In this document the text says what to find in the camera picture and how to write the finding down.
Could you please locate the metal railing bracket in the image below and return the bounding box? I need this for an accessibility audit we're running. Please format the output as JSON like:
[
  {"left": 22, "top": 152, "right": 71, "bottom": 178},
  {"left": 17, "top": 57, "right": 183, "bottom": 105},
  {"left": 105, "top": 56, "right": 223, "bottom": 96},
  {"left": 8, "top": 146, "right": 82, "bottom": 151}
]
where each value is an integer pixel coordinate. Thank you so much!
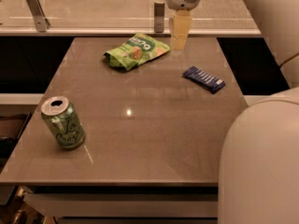
[
  {"left": 154, "top": 0, "right": 165, "bottom": 33},
  {"left": 25, "top": 0, "right": 50, "bottom": 32}
]

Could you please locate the glass railing panel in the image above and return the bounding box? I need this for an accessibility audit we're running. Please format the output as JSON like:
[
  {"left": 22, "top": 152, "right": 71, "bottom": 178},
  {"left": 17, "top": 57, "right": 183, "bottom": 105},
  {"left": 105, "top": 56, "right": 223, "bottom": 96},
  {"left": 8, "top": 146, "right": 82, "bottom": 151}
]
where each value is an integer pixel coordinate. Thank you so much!
[{"left": 0, "top": 0, "right": 256, "bottom": 30}]

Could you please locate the blue snack bar wrapper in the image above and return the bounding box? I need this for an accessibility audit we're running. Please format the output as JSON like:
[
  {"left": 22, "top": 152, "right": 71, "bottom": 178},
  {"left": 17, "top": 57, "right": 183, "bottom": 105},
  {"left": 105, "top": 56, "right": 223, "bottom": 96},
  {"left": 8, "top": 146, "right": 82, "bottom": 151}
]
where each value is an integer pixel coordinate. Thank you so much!
[{"left": 183, "top": 66, "right": 226, "bottom": 94}]

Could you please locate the green rice chip bag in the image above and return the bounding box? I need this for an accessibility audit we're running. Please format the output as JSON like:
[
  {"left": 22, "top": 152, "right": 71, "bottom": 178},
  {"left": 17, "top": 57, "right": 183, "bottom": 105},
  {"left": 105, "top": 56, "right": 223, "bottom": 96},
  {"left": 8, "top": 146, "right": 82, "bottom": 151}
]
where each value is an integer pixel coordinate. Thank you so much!
[{"left": 105, "top": 33, "right": 170, "bottom": 71}]

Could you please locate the middle metal railing bracket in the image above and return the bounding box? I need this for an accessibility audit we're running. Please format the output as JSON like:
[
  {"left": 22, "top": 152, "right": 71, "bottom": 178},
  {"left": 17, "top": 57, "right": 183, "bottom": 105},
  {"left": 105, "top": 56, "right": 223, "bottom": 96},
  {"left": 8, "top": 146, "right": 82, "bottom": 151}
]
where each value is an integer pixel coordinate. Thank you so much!
[{"left": 154, "top": 0, "right": 165, "bottom": 33}]

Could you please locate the green soda can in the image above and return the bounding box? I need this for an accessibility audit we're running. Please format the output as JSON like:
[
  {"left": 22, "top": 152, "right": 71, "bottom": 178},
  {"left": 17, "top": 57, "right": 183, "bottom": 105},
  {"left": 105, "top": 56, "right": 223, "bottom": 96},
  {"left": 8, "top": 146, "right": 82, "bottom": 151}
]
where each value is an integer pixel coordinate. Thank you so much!
[{"left": 41, "top": 96, "right": 85, "bottom": 149}]

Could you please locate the left metal railing bracket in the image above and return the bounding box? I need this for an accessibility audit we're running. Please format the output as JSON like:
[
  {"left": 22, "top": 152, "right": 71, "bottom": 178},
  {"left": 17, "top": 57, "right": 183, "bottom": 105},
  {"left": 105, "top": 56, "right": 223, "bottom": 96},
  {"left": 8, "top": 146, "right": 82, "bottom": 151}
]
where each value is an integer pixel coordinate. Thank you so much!
[{"left": 25, "top": 0, "right": 50, "bottom": 32}]

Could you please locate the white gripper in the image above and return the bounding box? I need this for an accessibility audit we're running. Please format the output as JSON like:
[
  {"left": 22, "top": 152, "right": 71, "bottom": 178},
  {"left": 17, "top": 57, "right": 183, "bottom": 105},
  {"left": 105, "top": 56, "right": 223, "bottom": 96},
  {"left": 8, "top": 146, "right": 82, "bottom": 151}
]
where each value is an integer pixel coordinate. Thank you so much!
[{"left": 155, "top": 0, "right": 200, "bottom": 50}]

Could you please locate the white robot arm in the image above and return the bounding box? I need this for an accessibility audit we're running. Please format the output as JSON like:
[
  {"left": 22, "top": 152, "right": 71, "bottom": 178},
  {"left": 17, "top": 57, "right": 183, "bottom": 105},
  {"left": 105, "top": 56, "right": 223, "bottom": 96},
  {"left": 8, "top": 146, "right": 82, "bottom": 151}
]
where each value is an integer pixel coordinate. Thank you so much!
[{"left": 218, "top": 0, "right": 299, "bottom": 224}]

